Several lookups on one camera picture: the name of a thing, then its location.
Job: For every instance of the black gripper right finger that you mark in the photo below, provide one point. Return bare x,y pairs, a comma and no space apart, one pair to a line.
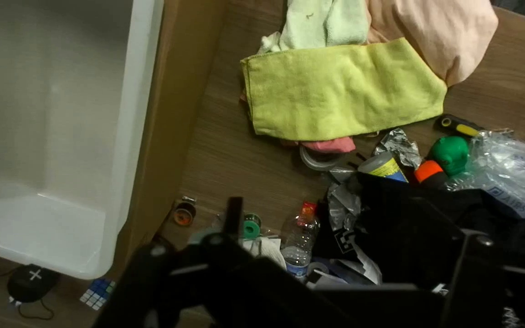
471,300

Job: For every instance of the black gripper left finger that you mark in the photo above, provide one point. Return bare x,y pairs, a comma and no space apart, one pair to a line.
136,300

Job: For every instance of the yellow green cloth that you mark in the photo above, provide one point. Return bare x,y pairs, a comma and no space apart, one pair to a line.
340,92

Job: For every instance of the pink peach cloth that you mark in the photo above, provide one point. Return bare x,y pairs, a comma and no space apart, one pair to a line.
451,35

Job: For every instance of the pale green cloth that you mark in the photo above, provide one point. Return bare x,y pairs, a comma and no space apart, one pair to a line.
311,25

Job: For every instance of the brown cardboard box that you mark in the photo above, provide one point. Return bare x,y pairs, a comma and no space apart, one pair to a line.
187,48

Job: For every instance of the rubiks cube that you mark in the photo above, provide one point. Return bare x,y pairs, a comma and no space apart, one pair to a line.
97,294

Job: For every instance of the black fabric bag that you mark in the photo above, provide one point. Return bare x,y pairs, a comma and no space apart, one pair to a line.
413,234

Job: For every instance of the green bottle cap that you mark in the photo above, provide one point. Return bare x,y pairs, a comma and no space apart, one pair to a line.
250,227

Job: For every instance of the white cloth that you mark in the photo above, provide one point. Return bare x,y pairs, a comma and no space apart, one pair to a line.
265,247

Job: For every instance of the crumpled clear plastic bag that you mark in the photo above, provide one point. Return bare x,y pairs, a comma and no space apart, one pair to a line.
496,167

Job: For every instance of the clear water bottle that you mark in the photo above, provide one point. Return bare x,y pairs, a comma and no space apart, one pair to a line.
298,240

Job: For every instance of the yellow black tool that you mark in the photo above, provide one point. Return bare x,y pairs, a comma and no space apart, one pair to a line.
458,127

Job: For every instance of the metal bowl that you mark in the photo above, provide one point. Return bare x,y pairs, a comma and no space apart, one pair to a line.
320,161

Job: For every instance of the white plastic bin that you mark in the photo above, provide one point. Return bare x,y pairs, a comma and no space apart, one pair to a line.
75,81

